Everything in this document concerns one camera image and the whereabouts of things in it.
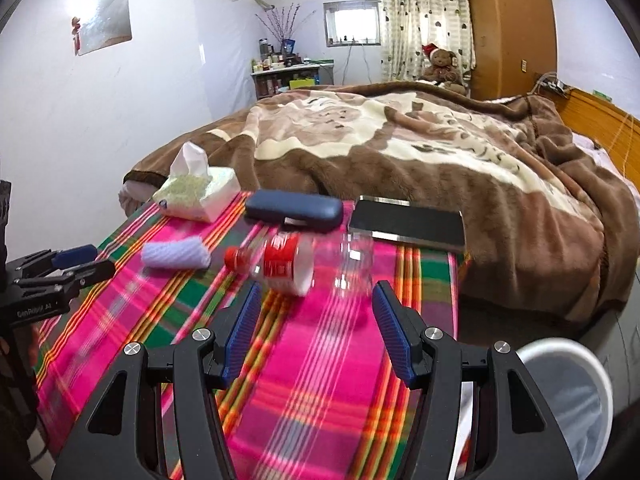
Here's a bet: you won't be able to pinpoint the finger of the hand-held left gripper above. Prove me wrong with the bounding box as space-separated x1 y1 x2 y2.
10 244 98 273
12 259 117 301

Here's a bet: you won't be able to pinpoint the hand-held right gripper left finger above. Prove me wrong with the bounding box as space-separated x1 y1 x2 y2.
52 280 263 480

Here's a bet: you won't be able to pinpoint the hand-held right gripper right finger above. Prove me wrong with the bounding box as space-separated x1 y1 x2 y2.
371 280 576 480

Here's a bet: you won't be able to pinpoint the clear red-label plastic bottle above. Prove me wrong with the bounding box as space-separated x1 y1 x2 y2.
223 232 375 306

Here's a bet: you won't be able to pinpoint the white trash bin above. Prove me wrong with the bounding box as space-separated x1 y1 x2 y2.
450 337 615 480

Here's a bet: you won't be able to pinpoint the pink plaid cloth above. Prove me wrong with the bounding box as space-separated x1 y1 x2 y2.
32 190 473 480

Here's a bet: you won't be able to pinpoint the white foam fruit net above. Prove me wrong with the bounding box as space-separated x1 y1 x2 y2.
141 237 212 270

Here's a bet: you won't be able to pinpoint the black smartphone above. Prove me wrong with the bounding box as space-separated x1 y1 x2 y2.
347 196 467 255

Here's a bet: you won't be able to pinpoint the blue glasses case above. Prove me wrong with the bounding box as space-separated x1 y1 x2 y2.
244 190 345 233

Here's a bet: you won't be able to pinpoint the soft tissue pack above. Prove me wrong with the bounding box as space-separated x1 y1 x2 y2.
151 141 242 223

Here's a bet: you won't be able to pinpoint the brown printed blanket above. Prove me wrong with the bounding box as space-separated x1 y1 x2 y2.
122 80 636 331

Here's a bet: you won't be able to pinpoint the clear bin liner bag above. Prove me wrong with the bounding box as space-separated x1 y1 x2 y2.
520 355 608 480

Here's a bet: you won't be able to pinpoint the shelf with bottles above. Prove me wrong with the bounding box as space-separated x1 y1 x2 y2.
250 57 335 102

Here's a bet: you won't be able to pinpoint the brown teddy bear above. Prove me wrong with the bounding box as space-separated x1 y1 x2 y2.
417 42 468 96

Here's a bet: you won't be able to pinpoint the pink bed sheet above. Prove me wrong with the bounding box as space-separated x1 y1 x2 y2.
572 132 626 176

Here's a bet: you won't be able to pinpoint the wooden headboard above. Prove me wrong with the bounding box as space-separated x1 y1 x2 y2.
555 87 640 181

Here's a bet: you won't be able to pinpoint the dried flower branches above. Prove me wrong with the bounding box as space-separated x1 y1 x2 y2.
255 4 317 56

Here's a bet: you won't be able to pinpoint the small window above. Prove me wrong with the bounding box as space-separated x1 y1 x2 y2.
322 1 382 47

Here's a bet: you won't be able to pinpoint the patterned curtain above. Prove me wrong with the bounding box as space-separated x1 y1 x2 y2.
375 0 476 83

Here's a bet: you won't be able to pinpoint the wooden wardrobe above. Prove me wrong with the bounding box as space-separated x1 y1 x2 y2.
462 0 558 102

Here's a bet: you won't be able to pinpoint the shiny wall poster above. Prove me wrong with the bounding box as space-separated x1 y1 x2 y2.
70 0 133 57

